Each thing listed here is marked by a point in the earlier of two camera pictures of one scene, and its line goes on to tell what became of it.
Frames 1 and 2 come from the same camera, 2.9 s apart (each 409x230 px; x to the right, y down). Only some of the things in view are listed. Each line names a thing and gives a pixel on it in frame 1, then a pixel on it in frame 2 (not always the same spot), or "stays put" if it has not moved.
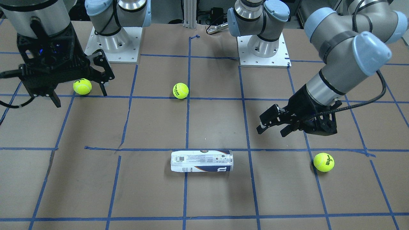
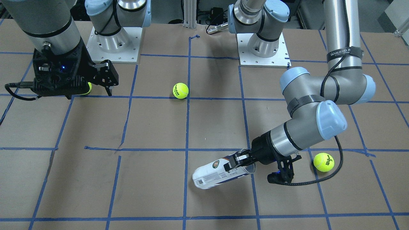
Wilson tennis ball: [323, 162] stays put
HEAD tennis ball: [180, 90] stays put
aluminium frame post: [189, 20] stays put
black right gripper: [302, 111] → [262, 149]
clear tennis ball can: [202, 161] → [214, 173]
